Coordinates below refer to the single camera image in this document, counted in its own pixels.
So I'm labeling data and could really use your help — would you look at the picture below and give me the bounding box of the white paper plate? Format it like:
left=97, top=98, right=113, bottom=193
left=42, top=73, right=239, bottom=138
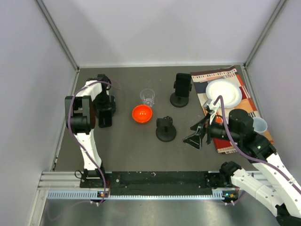
left=206, top=79, right=242, bottom=108

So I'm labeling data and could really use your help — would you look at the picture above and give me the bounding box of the orange bowl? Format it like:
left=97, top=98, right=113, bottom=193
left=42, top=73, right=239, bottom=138
left=132, top=105, right=153, bottom=124

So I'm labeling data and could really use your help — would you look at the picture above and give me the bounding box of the black phone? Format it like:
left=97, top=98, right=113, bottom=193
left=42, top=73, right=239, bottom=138
left=174, top=73, right=192, bottom=97
left=97, top=110, right=112, bottom=128

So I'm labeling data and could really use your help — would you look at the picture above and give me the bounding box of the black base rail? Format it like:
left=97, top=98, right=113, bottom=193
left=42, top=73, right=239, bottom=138
left=108, top=171, right=218, bottom=196

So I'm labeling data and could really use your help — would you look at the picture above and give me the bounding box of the black phone stand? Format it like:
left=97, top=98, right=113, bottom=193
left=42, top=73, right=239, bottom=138
left=156, top=116, right=176, bottom=142
left=170, top=80, right=192, bottom=108

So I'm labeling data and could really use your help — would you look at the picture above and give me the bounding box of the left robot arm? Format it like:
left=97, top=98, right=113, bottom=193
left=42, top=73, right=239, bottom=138
left=64, top=74, right=116, bottom=187

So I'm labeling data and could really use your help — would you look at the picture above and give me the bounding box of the clear plastic cup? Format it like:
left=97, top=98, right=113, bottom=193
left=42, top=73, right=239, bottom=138
left=140, top=89, right=155, bottom=107

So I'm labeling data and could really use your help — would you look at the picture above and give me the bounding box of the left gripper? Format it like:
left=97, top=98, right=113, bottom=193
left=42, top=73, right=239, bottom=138
left=92, top=91, right=115, bottom=117

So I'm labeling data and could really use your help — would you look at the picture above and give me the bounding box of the patterned cloth mat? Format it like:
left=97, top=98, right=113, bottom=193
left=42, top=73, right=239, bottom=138
left=190, top=65, right=275, bottom=154

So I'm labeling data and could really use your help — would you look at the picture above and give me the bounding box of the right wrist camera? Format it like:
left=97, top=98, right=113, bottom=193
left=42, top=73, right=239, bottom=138
left=203, top=99, right=221, bottom=125

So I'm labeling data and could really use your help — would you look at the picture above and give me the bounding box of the pale blue cup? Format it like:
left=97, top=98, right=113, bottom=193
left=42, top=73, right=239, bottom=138
left=253, top=117, right=268, bottom=134

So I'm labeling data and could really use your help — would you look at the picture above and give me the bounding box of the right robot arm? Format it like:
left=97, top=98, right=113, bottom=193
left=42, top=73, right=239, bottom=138
left=183, top=109, right=301, bottom=226

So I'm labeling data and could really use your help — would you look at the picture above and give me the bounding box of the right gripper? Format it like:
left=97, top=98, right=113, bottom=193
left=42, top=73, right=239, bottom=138
left=182, top=111, right=240, bottom=149

